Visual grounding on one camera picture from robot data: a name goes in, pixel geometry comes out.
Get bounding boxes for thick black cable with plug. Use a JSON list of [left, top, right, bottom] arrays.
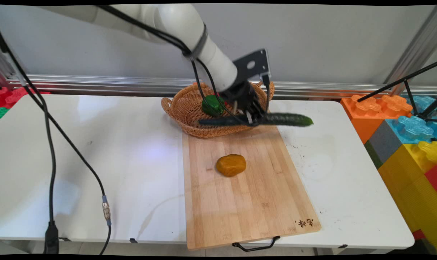
[[0, 27, 59, 254]]

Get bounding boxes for dark green cucumber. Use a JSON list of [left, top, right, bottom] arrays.
[[199, 113, 314, 128]]

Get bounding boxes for red toy building block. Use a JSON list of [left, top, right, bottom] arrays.
[[424, 164, 437, 194], [0, 86, 51, 109]]

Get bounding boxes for black tripod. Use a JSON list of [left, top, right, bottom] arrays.
[[356, 60, 437, 123]]

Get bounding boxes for woven wicker basket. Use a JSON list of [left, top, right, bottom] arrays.
[[161, 81, 276, 139]]

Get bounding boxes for grey toy building block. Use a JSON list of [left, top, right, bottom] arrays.
[[368, 119, 403, 165]]

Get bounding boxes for green bell pepper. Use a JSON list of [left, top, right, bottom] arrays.
[[202, 95, 226, 117]]

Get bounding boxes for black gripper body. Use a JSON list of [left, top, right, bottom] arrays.
[[221, 80, 261, 115]]

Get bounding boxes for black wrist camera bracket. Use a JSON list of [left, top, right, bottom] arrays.
[[234, 49, 272, 86]]

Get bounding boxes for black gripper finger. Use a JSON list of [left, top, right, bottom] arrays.
[[245, 105, 257, 126], [254, 102, 267, 125]]

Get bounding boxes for blue toy building block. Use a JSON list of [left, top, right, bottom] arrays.
[[406, 95, 437, 117], [385, 115, 437, 144]]

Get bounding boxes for horizontal aluminium rail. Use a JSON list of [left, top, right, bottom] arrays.
[[5, 74, 437, 100]]

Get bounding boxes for slanted aluminium post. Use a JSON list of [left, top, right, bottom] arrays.
[[384, 5, 437, 95]]

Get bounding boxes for orange toy building block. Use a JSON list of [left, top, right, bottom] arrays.
[[340, 94, 414, 144]]

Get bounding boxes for orange-yellow potato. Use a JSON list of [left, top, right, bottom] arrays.
[[216, 154, 247, 178]]

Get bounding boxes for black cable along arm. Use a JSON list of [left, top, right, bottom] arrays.
[[96, 4, 272, 125]]

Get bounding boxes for black cable with silver connector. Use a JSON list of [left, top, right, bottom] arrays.
[[22, 85, 112, 255]]

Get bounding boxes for wooden cutting board with handle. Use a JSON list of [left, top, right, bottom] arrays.
[[182, 125, 322, 252]]

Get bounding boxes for yellow toy building block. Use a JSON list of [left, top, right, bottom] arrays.
[[378, 140, 437, 254]]

